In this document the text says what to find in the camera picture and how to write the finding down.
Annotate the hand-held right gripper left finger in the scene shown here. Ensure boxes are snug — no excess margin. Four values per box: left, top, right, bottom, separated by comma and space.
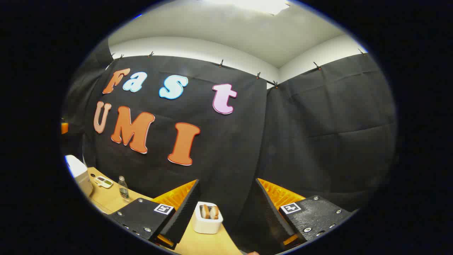
108, 180, 201, 250

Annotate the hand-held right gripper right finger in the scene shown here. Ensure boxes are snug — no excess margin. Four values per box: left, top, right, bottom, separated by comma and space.
256, 178, 358, 253

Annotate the white rice cooker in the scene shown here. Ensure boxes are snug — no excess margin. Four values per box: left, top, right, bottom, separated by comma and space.
65, 155, 94, 198

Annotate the white toaster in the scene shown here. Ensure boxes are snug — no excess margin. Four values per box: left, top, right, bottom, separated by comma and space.
193, 202, 224, 234

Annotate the clear water bottle green label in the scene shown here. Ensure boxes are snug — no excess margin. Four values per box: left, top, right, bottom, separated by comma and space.
118, 176, 130, 202

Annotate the black backdrop cloth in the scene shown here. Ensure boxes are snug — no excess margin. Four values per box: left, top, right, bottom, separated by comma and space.
62, 39, 397, 254

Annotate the ceiling light panel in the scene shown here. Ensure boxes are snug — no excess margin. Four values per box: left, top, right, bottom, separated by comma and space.
203, 0, 291, 16

